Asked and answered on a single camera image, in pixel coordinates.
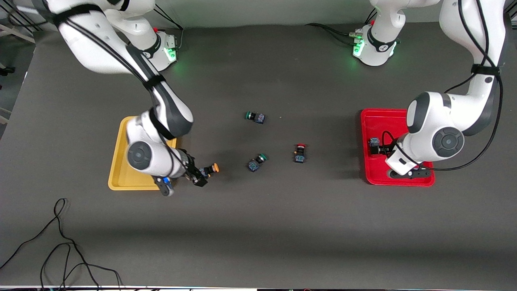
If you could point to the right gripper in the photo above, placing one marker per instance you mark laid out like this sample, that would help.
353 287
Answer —
191 169

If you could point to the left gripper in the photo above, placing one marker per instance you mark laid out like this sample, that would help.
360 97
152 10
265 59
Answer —
384 150

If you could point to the red push button switch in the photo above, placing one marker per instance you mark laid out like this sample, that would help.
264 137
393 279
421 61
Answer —
299 154
375 142

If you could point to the yellow push button switch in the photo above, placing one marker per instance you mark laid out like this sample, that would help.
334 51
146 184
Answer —
212 167

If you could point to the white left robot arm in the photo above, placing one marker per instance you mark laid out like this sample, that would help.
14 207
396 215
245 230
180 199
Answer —
444 117

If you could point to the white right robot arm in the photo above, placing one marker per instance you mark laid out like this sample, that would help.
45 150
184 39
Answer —
101 48

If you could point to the red plastic tray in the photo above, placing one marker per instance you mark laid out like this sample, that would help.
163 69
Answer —
373 171

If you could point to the yellow plastic tray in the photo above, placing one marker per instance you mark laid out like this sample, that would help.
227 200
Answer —
119 169

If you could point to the green push button switch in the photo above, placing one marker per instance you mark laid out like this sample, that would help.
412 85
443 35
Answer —
256 117
256 163

